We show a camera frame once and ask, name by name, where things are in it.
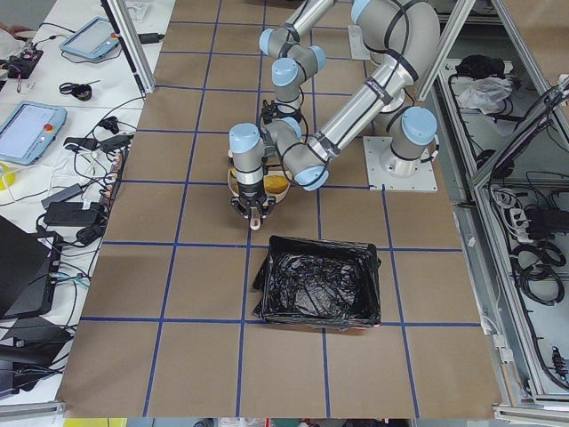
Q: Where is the black laptop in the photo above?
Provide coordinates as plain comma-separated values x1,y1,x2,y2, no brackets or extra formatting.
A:
1,218,63,320

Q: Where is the blue teach pendant near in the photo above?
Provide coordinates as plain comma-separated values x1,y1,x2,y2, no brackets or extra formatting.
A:
1,101,68,165

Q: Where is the white crumpled cloth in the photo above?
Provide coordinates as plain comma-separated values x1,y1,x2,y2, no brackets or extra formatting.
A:
457,77,514,115

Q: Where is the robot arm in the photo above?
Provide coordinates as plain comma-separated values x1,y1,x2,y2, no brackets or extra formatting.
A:
228,1,440,230
259,0,334,125

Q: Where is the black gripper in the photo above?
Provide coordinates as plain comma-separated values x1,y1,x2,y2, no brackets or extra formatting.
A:
260,100,302,125
230,196,275,219

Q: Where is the aluminium frame post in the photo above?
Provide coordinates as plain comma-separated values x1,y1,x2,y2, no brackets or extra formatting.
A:
100,0,156,96

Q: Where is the beige dustpan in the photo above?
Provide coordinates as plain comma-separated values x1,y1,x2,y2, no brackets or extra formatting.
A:
226,166,293,205

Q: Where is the blue teach pendant far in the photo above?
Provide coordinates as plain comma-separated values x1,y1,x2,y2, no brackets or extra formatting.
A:
60,17,119,62

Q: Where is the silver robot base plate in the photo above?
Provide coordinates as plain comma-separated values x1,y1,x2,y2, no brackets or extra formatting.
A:
363,136,438,193

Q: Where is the black lined trash bin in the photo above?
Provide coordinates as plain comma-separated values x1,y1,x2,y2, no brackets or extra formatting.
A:
252,236,381,330

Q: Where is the white hand brush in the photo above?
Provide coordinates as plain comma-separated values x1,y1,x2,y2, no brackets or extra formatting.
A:
249,206,262,231

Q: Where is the black cable bundle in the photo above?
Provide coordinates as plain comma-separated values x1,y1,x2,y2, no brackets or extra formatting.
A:
509,242,568,308

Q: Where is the blue teach pendant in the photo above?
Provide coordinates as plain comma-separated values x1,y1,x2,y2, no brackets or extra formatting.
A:
60,17,119,62
1,101,68,165

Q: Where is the black power adapter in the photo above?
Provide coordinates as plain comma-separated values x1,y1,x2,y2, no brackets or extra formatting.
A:
44,202,106,227

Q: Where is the power strip with plugs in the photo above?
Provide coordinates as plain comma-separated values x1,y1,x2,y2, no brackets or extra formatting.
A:
99,147,130,212

